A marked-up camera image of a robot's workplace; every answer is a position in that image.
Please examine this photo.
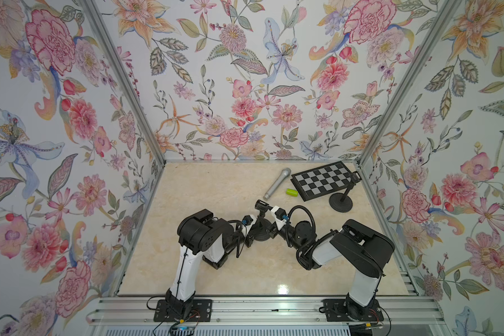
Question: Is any black round stand base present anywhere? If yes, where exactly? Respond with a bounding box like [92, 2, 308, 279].
[329, 193, 353, 213]

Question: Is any black stand pole with clip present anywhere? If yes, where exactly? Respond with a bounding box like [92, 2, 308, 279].
[341, 171, 361, 202]

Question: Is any silver microphone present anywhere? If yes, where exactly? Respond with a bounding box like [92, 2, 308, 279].
[263, 167, 291, 200]

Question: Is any green cylinder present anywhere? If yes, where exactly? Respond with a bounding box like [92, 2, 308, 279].
[286, 188, 299, 197]

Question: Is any black checkered chess box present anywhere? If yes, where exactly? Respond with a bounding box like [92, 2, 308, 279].
[291, 161, 361, 202]

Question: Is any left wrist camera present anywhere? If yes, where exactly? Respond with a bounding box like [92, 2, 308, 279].
[241, 215, 257, 237]

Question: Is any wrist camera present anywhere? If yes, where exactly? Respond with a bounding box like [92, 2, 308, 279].
[270, 206, 289, 231]
[241, 215, 257, 237]

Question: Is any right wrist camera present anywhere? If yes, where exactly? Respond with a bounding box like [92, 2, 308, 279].
[270, 206, 289, 231]

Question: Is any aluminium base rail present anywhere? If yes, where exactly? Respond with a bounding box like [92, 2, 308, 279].
[87, 295, 450, 335]

